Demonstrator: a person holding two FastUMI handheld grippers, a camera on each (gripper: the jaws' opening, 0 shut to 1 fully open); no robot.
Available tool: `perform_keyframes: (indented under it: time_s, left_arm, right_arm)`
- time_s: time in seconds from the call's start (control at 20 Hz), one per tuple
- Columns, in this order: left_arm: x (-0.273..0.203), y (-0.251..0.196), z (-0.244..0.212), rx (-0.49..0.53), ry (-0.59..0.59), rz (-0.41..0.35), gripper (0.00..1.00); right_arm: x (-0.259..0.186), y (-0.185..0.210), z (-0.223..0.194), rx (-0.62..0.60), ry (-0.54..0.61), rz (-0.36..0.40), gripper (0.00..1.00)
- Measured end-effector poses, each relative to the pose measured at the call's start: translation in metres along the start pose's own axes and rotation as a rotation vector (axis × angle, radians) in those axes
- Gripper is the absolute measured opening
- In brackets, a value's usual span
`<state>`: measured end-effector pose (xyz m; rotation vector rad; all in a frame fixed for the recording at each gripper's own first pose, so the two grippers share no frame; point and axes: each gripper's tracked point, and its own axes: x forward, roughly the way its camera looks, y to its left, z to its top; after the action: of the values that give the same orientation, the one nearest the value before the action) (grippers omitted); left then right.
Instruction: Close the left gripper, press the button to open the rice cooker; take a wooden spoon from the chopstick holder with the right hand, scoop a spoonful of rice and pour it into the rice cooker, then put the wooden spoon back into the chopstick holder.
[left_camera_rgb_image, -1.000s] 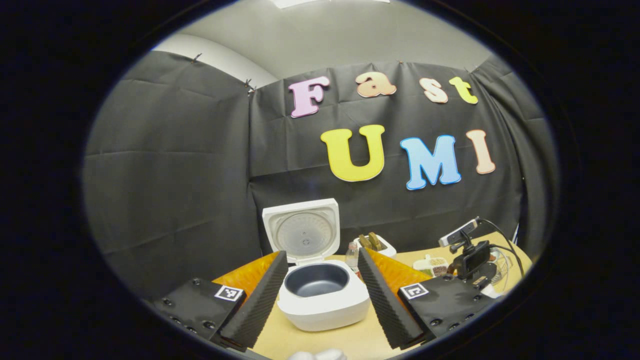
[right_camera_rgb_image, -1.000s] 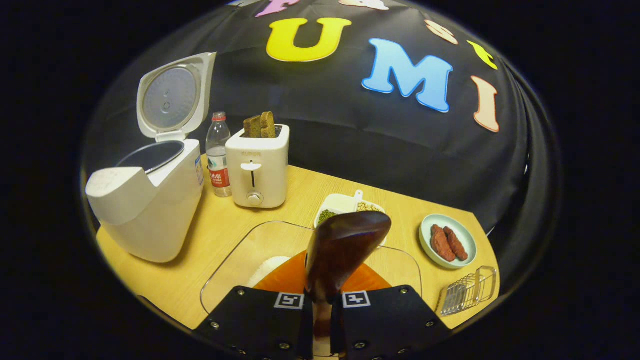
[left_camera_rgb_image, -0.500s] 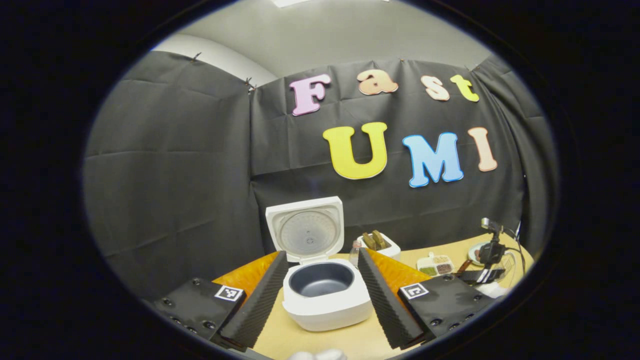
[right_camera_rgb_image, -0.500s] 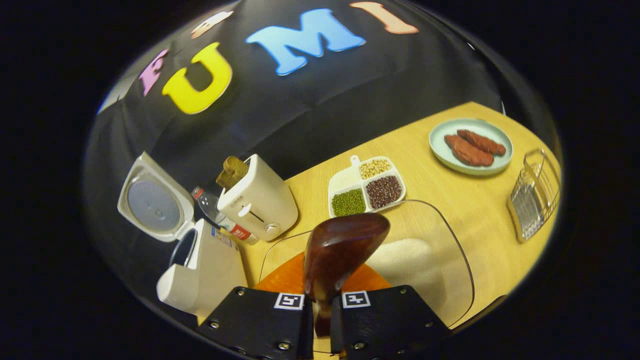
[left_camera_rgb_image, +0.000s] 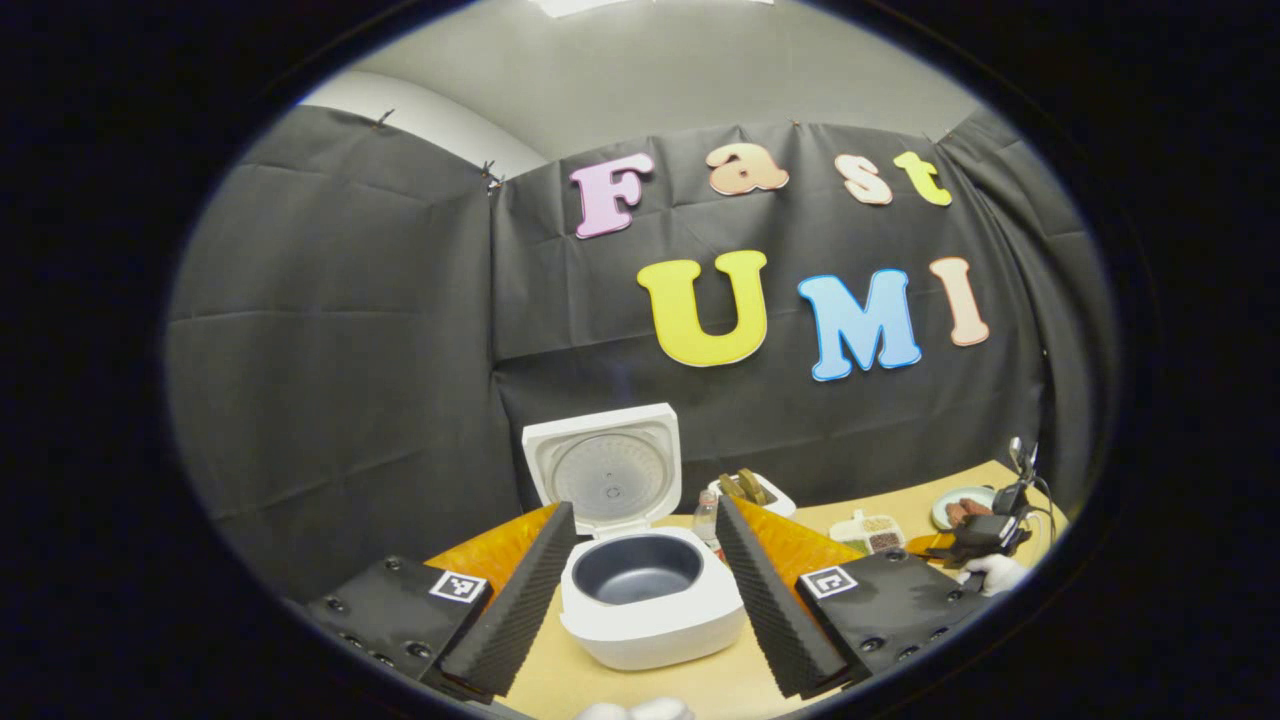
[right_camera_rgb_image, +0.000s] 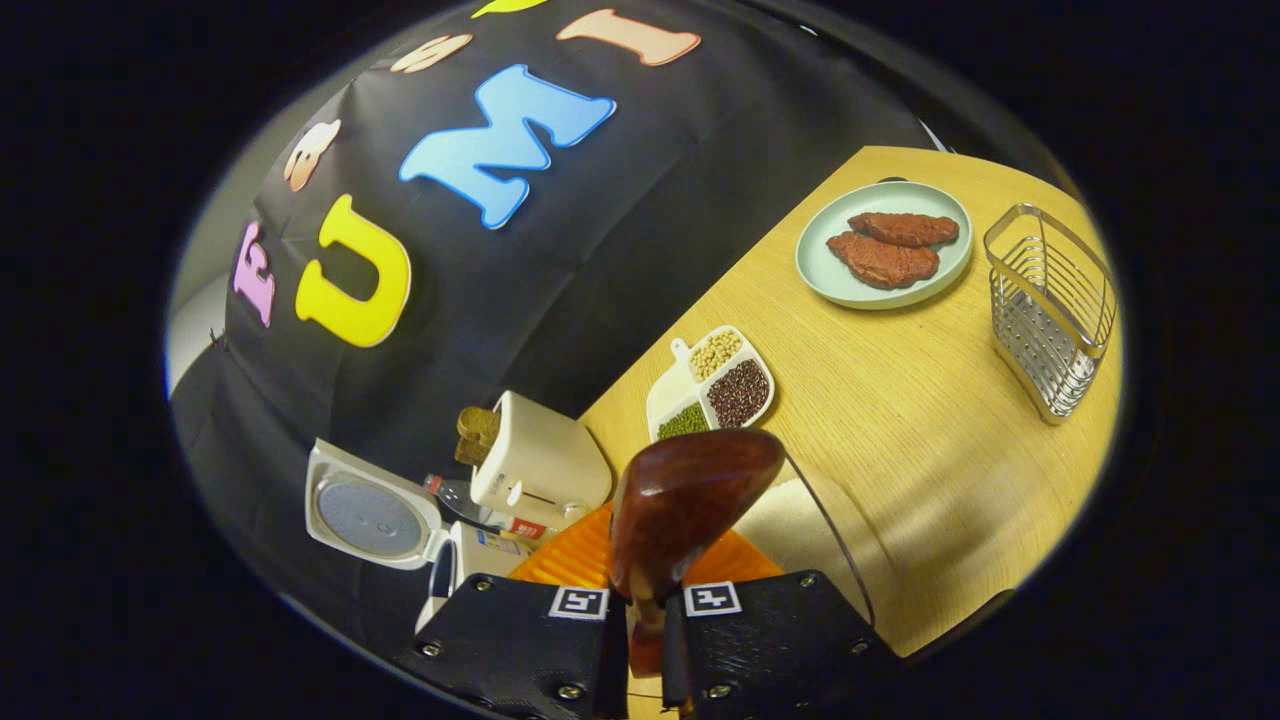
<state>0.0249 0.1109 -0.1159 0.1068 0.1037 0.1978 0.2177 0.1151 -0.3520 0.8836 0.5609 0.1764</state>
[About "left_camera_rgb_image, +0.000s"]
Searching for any white rice cooker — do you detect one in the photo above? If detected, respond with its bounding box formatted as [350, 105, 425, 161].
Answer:
[522, 403, 748, 671]

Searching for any pale green plate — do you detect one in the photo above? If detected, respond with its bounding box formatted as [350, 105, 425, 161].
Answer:
[930, 486, 1001, 531]

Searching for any white divided bean dish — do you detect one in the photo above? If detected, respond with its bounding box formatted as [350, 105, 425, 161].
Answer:
[828, 510, 906, 554]

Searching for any small bottle with red label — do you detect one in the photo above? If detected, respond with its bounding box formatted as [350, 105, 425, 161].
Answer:
[692, 490, 723, 559]

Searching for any large ceiling light panel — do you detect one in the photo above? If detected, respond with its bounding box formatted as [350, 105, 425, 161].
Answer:
[538, 0, 661, 17]

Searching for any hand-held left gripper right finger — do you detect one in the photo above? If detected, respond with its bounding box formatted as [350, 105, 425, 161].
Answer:
[714, 495, 1001, 699]

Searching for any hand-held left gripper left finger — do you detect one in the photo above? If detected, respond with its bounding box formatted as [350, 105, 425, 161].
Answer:
[305, 500, 579, 701]

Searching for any black backdrop cloth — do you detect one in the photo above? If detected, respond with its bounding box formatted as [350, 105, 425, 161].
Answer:
[165, 105, 1116, 601]

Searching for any white toaster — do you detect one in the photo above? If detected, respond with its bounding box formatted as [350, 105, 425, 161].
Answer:
[707, 470, 798, 521]

